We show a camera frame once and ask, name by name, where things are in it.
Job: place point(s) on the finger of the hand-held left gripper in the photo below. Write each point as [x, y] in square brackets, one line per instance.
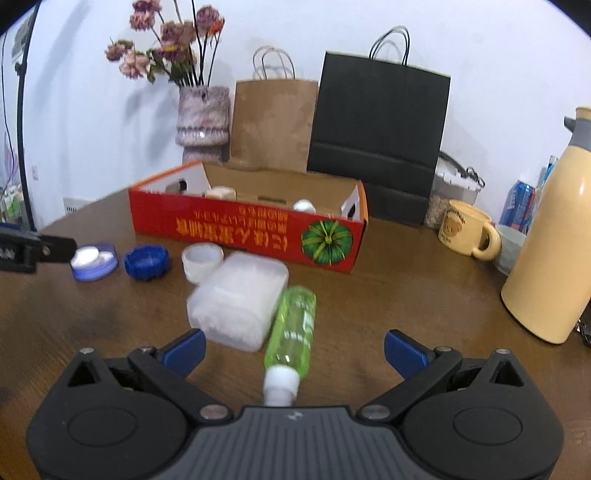
[57, 249]

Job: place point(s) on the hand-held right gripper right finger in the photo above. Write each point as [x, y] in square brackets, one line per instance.
[406, 353]

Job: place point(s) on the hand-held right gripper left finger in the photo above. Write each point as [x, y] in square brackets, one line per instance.
[187, 351]

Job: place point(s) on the light blue lid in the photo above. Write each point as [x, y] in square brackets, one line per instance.
[92, 263]

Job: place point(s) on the white cylindrical cap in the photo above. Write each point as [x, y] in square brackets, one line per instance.
[201, 263]

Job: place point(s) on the dark blue ribbed cap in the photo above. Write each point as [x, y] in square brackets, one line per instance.
[147, 263]

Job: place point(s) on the green plastic bottle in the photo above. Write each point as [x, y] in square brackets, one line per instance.
[293, 327]

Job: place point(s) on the red cardboard box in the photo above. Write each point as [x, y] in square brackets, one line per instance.
[221, 226]

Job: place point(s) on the cluttered storage shelf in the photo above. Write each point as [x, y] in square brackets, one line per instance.
[9, 203]

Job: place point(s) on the translucent cotton swab box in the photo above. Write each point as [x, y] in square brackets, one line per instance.
[235, 300]

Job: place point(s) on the black light stand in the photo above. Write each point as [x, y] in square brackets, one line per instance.
[22, 115]

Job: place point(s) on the yellow bear mug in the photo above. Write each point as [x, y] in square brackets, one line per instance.
[461, 228]

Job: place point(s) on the clear oat storage jar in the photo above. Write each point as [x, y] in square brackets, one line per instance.
[443, 189]

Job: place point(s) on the yellow thermos jug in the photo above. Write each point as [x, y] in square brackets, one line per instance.
[549, 258]

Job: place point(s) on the black keys bundle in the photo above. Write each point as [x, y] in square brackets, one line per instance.
[584, 327]

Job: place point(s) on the blue soda can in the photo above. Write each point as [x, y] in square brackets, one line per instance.
[519, 205]

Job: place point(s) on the mottled pink ceramic vase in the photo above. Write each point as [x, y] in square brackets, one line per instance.
[203, 120]

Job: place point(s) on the blue carton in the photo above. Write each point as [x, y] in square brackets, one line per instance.
[549, 173]

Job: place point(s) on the black paper bag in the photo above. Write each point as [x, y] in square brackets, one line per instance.
[378, 124]

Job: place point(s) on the dried pink rose bouquet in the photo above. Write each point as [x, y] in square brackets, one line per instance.
[173, 41]

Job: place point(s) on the brown paper bag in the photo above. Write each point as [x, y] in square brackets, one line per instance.
[272, 124]

